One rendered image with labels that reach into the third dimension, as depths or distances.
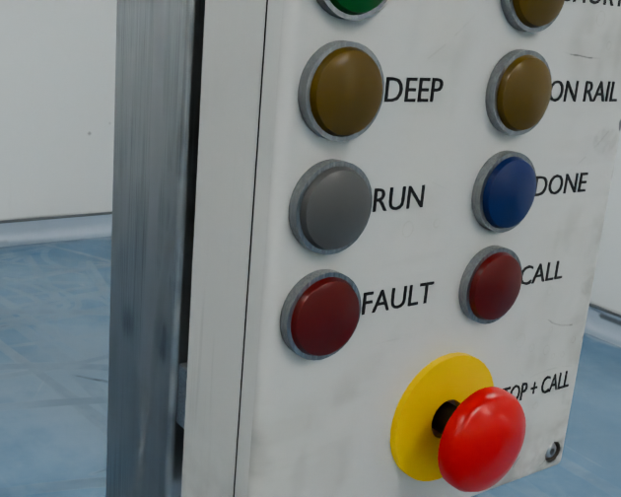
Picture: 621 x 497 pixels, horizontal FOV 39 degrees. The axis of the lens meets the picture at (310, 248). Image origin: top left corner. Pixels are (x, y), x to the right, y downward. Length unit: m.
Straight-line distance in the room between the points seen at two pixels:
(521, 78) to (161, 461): 0.20
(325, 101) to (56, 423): 2.26
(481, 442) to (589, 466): 2.23
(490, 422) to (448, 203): 0.08
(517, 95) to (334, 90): 0.08
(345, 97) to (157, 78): 0.09
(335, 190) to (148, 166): 0.10
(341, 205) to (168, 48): 0.09
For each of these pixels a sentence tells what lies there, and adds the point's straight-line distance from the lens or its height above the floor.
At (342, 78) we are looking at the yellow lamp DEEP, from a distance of 0.26.
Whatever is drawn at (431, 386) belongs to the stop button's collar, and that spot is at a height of 1.01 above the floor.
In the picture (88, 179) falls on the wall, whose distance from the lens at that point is 4.14.
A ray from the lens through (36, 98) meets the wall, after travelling 3.99.
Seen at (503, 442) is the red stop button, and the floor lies 1.00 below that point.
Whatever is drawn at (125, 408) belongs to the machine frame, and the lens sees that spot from 0.39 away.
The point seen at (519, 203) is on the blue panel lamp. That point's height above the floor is 1.08.
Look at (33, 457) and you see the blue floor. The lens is 2.34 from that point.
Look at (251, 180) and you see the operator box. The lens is 0.28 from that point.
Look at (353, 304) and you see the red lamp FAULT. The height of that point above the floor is 1.05.
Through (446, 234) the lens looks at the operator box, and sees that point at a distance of 0.32.
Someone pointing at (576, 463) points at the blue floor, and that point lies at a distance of 2.55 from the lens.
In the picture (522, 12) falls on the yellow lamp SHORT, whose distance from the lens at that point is 0.32.
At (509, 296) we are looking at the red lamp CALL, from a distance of 0.34.
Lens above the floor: 1.15
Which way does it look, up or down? 16 degrees down
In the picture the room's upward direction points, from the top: 5 degrees clockwise
